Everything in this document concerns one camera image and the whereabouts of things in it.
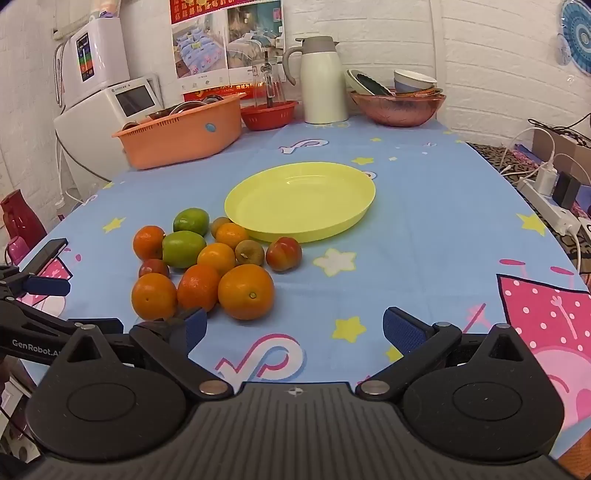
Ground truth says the copper coloured bowl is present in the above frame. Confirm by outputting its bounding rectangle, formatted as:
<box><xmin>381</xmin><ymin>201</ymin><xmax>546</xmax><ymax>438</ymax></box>
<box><xmin>349</xmin><ymin>90</ymin><xmax>447</xmax><ymax>127</ymax></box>

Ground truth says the white thermos jug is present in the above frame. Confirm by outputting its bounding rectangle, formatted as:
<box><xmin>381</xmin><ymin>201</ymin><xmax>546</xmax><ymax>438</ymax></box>
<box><xmin>283</xmin><ymin>36</ymin><xmax>349</xmax><ymax>124</ymax></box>

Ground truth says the white charging cable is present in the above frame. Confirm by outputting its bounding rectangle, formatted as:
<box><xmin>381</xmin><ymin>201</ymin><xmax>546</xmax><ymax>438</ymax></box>
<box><xmin>501</xmin><ymin>127</ymin><xmax>555</xmax><ymax>185</ymax></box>

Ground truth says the green apple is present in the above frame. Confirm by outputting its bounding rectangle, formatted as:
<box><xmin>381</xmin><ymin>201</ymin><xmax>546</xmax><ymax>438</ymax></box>
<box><xmin>162</xmin><ymin>231</ymin><xmax>207</xmax><ymax>269</ymax></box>
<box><xmin>173</xmin><ymin>208</ymin><xmax>210</xmax><ymax>234</ymax></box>

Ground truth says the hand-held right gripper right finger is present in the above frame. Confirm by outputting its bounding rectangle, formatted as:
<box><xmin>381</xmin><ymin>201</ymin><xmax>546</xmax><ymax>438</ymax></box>
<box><xmin>355</xmin><ymin>306</ymin><xmax>532</xmax><ymax>400</ymax></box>

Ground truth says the clear glass pitcher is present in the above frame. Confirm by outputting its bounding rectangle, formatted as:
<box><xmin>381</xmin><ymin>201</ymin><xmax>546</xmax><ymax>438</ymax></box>
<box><xmin>252</xmin><ymin>51</ymin><xmax>284</xmax><ymax>108</ymax></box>

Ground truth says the pink plastic cup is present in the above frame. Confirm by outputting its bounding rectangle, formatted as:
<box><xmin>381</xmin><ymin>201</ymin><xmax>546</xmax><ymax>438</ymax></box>
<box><xmin>4</xmin><ymin>235</ymin><xmax>28</xmax><ymax>266</ymax></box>

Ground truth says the printed plastic bag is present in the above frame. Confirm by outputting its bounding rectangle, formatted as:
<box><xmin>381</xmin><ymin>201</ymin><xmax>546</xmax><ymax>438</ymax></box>
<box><xmin>90</xmin><ymin>0</ymin><xmax>122</xmax><ymax>21</ymax></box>

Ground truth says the black power adapter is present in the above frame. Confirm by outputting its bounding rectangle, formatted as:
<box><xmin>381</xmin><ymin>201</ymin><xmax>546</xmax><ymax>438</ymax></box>
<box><xmin>551</xmin><ymin>173</ymin><xmax>581</xmax><ymax>208</ymax></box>

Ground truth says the leopard print cloth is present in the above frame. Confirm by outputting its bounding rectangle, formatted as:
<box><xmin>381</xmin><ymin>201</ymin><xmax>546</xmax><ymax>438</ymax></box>
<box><xmin>466</xmin><ymin>142</ymin><xmax>591</xmax><ymax>287</ymax></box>

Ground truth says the red plum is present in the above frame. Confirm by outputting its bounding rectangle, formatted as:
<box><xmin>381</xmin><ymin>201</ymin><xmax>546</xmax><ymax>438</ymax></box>
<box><xmin>139</xmin><ymin>259</ymin><xmax>170</xmax><ymax>279</ymax></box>
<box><xmin>266</xmin><ymin>237</ymin><xmax>303</xmax><ymax>271</ymax></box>

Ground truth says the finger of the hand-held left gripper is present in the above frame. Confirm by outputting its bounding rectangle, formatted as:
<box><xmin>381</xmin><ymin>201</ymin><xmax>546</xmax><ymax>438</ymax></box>
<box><xmin>0</xmin><ymin>239</ymin><xmax>71</xmax><ymax>302</ymax></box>
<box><xmin>0</xmin><ymin>300</ymin><xmax>124</xmax><ymax>339</ymax></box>

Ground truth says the white bowl green inside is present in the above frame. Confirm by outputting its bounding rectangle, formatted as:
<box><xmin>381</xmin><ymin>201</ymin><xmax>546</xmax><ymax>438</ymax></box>
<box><xmin>345</xmin><ymin>69</ymin><xmax>397</xmax><ymax>97</ymax></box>

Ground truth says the white and blue bowl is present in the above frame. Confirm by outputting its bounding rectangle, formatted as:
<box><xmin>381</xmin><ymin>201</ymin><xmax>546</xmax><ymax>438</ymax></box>
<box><xmin>393</xmin><ymin>69</ymin><xmax>437</xmax><ymax>93</ymax></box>

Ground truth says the white power strip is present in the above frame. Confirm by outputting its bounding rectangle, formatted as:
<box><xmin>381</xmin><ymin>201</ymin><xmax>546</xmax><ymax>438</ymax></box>
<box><xmin>517</xmin><ymin>178</ymin><xmax>591</xmax><ymax>241</ymax></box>

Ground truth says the red thermos flask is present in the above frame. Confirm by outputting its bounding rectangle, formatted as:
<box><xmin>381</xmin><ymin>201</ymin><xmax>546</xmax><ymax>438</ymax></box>
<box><xmin>0</xmin><ymin>189</ymin><xmax>47</xmax><ymax>266</ymax></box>

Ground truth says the red plastic basket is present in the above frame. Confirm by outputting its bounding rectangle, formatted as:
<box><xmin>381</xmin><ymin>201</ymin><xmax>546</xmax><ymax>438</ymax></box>
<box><xmin>240</xmin><ymin>100</ymin><xmax>299</xmax><ymax>131</ymax></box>

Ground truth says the blue printed tablecloth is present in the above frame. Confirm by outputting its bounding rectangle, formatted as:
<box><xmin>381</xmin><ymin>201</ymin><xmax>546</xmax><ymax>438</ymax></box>
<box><xmin>18</xmin><ymin>115</ymin><xmax>591</xmax><ymax>462</ymax></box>

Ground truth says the white appliance with screen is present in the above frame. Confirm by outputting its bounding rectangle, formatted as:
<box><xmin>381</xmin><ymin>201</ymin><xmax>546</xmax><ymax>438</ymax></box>
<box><xmin>53</xmin><ymin>74</ymin><xmax>162</xmax><ymax>199</ymax></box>

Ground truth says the cardboard box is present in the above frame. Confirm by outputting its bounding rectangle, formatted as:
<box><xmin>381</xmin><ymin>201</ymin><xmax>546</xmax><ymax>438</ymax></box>
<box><xmin>531</xmin><ymin>127</ymin><xmax>591</xmax><ymax>185</ymax></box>

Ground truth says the white charger plug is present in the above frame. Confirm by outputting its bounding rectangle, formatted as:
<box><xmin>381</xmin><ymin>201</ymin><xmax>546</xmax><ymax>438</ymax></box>
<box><xmin>536</xmin><ymin>166</ymin><xmax>559</xmax><ymax>197</ymax></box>

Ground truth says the orange plastic basin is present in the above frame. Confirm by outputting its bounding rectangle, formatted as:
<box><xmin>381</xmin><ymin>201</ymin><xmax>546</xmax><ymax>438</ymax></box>
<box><xmin>112</xmin><ymin>92</ymin><xmax>247</xmax><ymax>171</ymax></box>

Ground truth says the orange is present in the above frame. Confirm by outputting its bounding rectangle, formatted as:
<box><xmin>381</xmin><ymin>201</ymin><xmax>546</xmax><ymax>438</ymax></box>
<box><xmin>133</xmin><ymin>225</ymin><xmax>166</xmax><ymax>260</ymax></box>
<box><xmin>197</xmin><ymin>242</ymin><xmax>236</xmax><ymax>277</ymax></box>
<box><xmin>215</xmin><ymin>222</ymin><xmax>250</xmax><ymax>250</ymax></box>
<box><xmin>177</xmin><ymin>264</ymin><xmax>221</xmax><ymax>313</ymax></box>
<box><xmin>217</xmin><ymin>264</ymin><xmax>275</xmax><ymax>321</ymax></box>
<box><xmin>131</xmin><ymin>272</ymin><xmax>178</xmax><ymax>321</ymax></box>

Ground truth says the white water purifier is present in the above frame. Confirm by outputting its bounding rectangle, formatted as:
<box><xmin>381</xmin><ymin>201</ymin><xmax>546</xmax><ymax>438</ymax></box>
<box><xmin>54</xmin><ymin>17</ymin><xmax>131</xmax><ymax>109</ymax></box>

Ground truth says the red wall calendar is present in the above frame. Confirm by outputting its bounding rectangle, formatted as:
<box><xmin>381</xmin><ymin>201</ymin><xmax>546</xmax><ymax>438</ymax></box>
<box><xmin>170</xmin><ymin>0</ymin><xmax>286</xmax><ymax>102</ymax></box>

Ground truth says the blue round wall decoration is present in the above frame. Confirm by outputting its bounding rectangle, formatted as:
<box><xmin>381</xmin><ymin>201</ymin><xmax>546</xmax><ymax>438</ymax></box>
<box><xmin>556</xmin><ymin>0</ymin><xmax>591</xmax><ymax>75</ymax></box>

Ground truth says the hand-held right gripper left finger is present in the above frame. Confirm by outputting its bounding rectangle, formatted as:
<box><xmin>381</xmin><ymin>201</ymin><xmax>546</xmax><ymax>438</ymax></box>
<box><xmin>51</xmin><ymin>307</ymin><xmax>234</xmax><ymax>400</ymax></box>

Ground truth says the yellow plastic plate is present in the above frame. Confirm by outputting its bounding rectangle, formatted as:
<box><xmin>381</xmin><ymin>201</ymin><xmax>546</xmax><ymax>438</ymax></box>
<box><xmin>224</xmin><ymin>162</ymin><xmax>376</xmax><ymax>244</ymax></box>

